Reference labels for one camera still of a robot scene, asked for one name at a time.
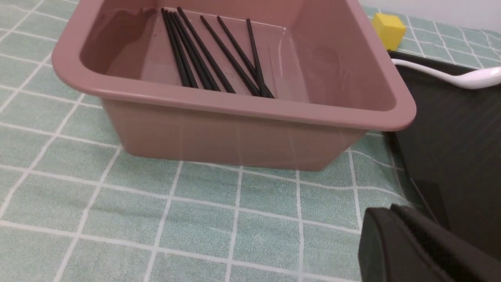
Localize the black chopstick on tray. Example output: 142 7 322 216
246 18 274 98

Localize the black plastic tray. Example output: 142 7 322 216
390 66 501 260

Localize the black chopstick in bin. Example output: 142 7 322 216
160 8 192 87
217 16 274 99
169 11 220 91
166 10 198 88
177 6 236 94
200 15 263 97

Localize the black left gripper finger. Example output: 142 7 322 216
358 204 501 282

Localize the yellow cube block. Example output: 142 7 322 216
371 13 407 51

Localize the pink plastic bin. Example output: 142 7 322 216
52 0 416 171

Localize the white spoon at tray top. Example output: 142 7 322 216
392 59 501 90

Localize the green checkered tablecloth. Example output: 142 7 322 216
0 0 501 282

